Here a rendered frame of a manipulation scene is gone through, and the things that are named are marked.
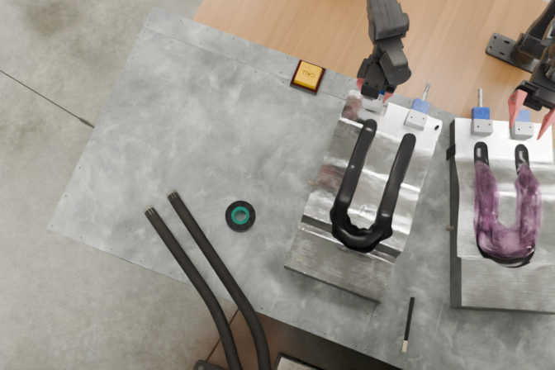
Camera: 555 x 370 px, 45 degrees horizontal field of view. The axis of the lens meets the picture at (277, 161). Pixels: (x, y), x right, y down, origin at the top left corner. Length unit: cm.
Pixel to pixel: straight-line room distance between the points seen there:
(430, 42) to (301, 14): 38
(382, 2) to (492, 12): 60
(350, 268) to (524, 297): 42
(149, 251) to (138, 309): 83
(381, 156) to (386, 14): 40
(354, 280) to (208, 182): 47
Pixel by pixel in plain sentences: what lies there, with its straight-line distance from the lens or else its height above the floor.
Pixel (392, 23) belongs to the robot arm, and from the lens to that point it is 154.
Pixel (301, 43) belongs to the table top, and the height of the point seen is 80.
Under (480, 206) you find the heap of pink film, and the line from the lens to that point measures 175.
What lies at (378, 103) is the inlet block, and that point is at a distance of 173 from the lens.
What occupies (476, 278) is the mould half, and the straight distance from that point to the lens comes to 172.
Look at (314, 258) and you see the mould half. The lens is 171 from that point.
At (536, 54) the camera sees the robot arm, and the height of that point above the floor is 93.
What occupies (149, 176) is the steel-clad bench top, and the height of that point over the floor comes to 80.
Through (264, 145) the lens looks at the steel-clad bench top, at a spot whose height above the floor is 80.
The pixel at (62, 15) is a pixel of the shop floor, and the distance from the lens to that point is 301.
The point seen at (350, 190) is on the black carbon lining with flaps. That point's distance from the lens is 170.
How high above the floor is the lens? 255
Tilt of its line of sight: 75 degrees down
